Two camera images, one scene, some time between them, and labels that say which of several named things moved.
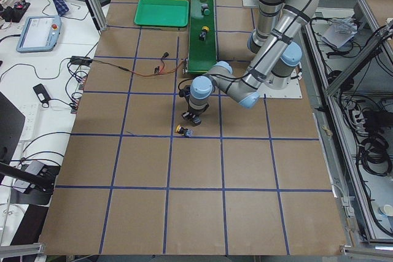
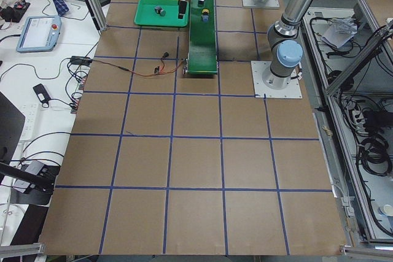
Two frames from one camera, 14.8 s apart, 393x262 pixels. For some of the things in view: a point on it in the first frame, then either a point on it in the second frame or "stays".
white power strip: x=31 y=111 stays
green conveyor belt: x=202 y=31 stays
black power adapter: x=83 y=61 stays
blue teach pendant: x=40 y=34 stays
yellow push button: x=183 y=131 -> x=205 y=15
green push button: x=205 y=10 -> x=158 y=10
